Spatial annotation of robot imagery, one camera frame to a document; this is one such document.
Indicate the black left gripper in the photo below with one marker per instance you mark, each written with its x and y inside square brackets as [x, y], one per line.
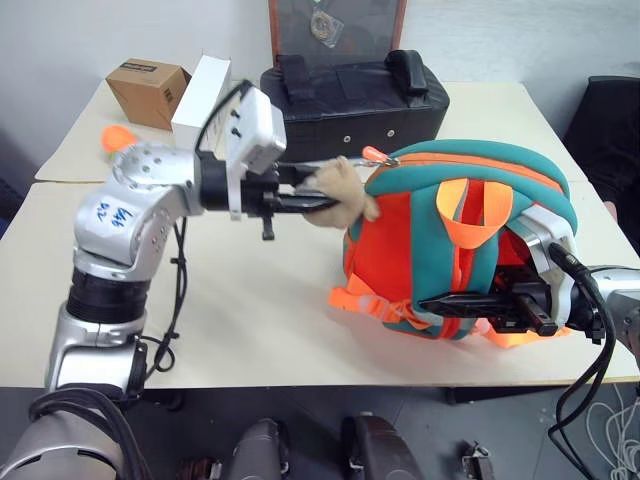
[256, 192]

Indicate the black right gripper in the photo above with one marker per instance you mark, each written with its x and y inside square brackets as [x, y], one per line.
[525, 305]

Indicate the tan plush bear pendant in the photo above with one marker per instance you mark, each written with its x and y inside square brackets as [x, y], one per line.
[345, 192]

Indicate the orange and teal backpack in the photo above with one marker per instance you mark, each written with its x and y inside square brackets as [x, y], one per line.
[415, 250]

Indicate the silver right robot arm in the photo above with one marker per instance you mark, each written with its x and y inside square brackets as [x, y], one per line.
[620, 295]

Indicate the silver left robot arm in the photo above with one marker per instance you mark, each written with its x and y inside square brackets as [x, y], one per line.
[127, 230]

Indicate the white cardboard box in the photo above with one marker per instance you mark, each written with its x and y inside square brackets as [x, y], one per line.
[200, 100]

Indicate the brown cardboard box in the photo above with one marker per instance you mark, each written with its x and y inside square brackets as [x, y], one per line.
[145, 92]

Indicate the black padded bag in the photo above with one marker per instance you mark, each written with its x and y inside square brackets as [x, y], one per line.
[360, 110]

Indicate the wooden framed picture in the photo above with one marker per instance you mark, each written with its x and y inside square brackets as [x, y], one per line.
[335, 27]

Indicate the dark rounded shape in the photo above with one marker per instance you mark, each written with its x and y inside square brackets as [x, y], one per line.
[260, 450]
[380, 447]

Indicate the orange plush toy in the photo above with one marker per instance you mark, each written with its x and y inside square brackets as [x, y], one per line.
[117, 139]

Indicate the black chair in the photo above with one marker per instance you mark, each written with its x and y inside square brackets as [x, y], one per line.
[607, 135]

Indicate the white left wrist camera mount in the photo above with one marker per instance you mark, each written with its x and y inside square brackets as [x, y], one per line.
[257, 130]

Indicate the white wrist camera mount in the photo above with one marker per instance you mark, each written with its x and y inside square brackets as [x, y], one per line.
[547, 240]
[257, 130]

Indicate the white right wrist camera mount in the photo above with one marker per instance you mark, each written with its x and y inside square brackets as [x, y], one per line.
[547, 240]

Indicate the small dark metal bracket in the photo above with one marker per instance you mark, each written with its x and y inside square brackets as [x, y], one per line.
[477, 460]

